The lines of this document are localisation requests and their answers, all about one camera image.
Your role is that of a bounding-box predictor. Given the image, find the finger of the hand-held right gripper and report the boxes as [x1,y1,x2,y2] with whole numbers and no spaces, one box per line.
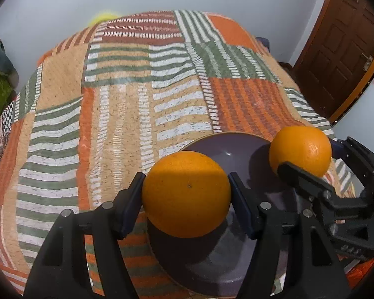
[277,161,374,244]
[330,136,374,212]

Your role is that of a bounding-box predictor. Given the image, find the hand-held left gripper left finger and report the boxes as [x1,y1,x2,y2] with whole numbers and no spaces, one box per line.
[24,172,147,299]

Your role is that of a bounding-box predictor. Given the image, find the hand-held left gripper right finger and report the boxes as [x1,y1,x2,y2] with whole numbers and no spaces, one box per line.
[228,171,354,299]

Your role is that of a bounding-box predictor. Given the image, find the large orange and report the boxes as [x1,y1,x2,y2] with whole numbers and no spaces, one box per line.
[142,150,232,238]

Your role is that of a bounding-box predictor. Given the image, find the purple plate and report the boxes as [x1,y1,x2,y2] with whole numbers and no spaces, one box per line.
[146,132,303,298]

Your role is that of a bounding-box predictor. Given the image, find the striped patchwork blanket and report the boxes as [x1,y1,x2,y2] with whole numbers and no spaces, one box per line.
[0,10,374,299]

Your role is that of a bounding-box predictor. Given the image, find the brown wooden door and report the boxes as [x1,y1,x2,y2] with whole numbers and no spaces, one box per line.
[294,0,374,123]

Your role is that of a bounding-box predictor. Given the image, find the checkered cloth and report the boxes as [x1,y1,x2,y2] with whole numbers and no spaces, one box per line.
[0,100,20,132]

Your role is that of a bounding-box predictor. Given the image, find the yellow round object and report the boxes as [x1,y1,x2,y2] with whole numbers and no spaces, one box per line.
[89,10,119,27]

